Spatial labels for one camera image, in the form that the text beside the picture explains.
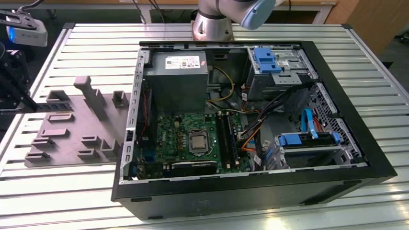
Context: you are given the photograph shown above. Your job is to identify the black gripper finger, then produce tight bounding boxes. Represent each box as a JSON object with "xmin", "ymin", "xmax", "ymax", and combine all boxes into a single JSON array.
[
  {"xmin": 6, "ymin": 50, "xmax": 37, "ymax": 114},
  {"xmin": 0, "ymin": 95, "xmax": 25, "ymax": 115}
]

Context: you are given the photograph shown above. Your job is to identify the black RAM slot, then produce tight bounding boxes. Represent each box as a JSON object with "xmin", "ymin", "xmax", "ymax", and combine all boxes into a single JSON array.
[{"xmin": 216, "ymin": 111, "xmax": 232, "ymax": 169}]

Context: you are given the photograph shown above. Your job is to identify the installed RAM stick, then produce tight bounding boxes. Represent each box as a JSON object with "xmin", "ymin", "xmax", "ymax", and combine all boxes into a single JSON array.
[{"xmin": 226, "ymin": 114, "xmax": 240, "ymax": 166}]

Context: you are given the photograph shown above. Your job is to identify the grey parts rack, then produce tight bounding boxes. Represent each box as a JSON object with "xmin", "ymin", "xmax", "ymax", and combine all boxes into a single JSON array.
[{"xmin": 24, "ymin": 76, "xmax": 133, "ymax": 168}]

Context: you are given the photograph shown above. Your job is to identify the grey power supply unit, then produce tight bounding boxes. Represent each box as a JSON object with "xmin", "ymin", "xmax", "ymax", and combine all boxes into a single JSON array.
[{"xmin": 141, "ymin": 50, "xmax": 210, "ymax": 115}]

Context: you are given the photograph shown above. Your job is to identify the green motherboard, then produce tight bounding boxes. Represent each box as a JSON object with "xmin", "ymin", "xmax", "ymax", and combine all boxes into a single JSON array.
[{"xmin": 137, "ymin": 111, "xmax": 254, "ymax": 179}]

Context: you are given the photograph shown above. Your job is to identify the silver CPU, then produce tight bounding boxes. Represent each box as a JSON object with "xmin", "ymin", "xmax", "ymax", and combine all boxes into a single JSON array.
[{"xmin": 189, "ymin": 136, "xmax": 208, "ymax": 149}]

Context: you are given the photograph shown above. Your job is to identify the black CPU socket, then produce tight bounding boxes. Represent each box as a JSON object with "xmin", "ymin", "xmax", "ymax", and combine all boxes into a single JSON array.
[{"xmin": 186, "ymin": 128, "xmax": 214, "ymax": 158}]

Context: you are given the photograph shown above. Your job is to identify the black graphics card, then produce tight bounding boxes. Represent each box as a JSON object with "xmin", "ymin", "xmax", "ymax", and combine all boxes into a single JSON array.
[{"xmin": 170, "ymin": 160, "xmax": 218, "ymax": 177}]

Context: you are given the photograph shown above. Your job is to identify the black open PC case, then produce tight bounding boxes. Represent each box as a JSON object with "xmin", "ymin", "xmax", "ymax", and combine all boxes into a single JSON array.
[{"xmin": 110, "ymin": 40, "xmax": 398, "ymax": 220}]

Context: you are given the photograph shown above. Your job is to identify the metal drive cage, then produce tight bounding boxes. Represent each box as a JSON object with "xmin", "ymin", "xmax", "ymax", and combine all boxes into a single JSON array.
[{"xmin": 245, "ymin": 46, "xmax": 319, "ymax": 101}]

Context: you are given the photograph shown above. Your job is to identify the blue disk carrier with disk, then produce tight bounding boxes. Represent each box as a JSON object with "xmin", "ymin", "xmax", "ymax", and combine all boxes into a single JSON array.
[{"xmin": 277, "ymin": 133, "xmax": 339, "ymax": 147}]

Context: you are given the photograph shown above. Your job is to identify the metal disk bay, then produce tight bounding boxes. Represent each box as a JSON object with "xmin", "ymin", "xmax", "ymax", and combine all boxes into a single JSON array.
[{"xmin": 273, "ymin": 133, "xmax": 355, "ymax": 170}]

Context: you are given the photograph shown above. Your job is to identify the wooden cabinet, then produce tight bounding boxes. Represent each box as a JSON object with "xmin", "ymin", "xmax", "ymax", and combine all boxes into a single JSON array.
[{"xmin": 325, "ymin": 0, "xmax": 409, "ymax": 56}]

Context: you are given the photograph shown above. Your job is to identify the black camera cable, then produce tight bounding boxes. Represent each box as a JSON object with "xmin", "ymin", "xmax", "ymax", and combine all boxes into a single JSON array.
[{"xmin": 16, "ymin": 0, "xmax": 45, "ymax": 12}]

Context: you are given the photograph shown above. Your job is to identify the red wire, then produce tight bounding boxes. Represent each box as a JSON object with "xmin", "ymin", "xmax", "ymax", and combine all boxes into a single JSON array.
[{"xmin": 141, "ymin": 89, "xmax": 152, "ymax": 141}]

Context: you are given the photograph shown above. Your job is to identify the yellow power wires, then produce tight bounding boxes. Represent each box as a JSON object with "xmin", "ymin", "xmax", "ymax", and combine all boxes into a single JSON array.
[{"xmin": 205, "ymin": 66, "xmax": 236, "ymax": 107}]

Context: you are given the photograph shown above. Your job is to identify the orange wire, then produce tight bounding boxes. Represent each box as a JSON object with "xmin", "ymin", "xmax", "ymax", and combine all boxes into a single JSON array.
[{"xmin": 240, "ymin": 119, "xmax": 266, "ymax": 153}]

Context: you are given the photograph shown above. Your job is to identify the blue data wire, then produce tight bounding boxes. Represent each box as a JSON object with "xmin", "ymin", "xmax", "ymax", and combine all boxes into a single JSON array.
[{"xmin": 301, "ymin": 108, "xmax": 319, "ymax": 139}]

